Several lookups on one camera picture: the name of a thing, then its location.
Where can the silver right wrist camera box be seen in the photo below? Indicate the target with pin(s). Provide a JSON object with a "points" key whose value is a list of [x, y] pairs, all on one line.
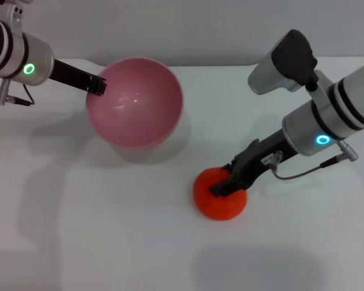
{"points": [[279, 66]]}

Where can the pink plastic bowl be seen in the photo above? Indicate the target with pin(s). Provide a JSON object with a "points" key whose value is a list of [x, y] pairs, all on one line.
{"points": [[133, 106]]}

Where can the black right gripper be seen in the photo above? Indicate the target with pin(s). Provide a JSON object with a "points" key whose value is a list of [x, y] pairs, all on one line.
{"points": [[261, 157]]}

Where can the orange fruit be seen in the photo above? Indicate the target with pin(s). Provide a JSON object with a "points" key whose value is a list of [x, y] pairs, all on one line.
{"points": [[221, 206]]}

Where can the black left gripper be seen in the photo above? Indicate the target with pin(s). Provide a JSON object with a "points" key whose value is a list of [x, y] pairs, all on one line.
{"points": [[71, 75]]}

